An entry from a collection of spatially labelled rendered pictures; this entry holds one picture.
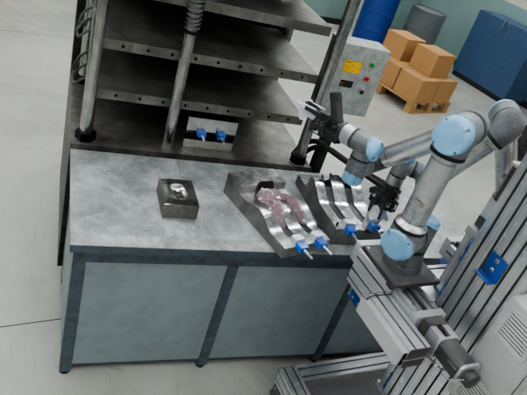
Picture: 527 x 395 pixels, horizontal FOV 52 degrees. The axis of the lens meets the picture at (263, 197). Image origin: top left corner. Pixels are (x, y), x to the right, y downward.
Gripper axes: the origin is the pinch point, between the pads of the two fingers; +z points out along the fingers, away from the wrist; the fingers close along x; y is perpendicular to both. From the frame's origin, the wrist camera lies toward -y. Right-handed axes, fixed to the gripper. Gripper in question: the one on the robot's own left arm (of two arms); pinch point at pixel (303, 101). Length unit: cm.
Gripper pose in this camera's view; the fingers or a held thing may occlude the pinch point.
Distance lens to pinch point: 205.3
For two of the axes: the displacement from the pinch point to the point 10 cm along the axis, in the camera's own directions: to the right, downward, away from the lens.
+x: 5.9, -1.3, 7.9
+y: -3.6, 8.4, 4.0
